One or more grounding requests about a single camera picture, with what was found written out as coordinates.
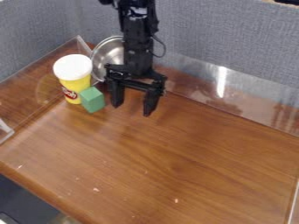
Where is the silver metal pot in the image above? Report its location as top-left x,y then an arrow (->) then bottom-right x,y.
90,36 -> 124,82

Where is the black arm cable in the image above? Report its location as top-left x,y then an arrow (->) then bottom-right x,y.
150,34 -> 167,59

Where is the yellow play-doh can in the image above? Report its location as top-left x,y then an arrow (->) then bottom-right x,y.
52,54 -> 92,104

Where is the green block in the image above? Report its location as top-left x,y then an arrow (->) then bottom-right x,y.
78,87 -> 105,113

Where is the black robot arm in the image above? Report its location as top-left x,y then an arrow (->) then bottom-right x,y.
98,0 -> 167,116

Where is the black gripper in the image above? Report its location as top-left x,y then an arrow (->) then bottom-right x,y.
104,64 -> 167,116

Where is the clear acrylic barrier panel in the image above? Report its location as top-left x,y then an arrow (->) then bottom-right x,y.
0,37 -> 299,144

